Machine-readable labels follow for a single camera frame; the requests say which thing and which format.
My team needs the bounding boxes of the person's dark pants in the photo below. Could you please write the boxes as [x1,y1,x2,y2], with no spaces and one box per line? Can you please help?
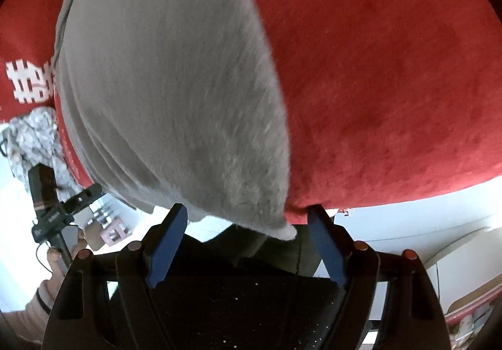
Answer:
[109,222,373,350]

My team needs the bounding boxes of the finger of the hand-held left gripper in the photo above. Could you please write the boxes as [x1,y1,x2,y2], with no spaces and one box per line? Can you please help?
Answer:
[59,183,104,214]

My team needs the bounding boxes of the grey knit sweater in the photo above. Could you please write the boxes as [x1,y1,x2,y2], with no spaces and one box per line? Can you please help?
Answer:
[54,0,297,241]

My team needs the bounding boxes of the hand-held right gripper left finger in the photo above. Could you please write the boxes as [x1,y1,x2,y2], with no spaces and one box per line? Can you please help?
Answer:
[41,203,188,350]

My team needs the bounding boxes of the person's left hand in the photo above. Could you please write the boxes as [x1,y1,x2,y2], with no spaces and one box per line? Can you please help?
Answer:
[46,228,89,278]

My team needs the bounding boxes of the red printed blanket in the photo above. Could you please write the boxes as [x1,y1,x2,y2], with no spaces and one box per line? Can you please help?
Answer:
[0,0,502,226]

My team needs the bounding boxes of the black cable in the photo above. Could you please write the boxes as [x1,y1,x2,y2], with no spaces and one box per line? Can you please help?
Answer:
[35,241,53,273]

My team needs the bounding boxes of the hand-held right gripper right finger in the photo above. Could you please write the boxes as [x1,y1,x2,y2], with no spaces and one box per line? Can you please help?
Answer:
[307,204,451,350]

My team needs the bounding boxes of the grey floral cloth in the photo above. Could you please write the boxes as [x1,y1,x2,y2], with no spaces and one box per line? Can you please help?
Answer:
[7,107,81,198]

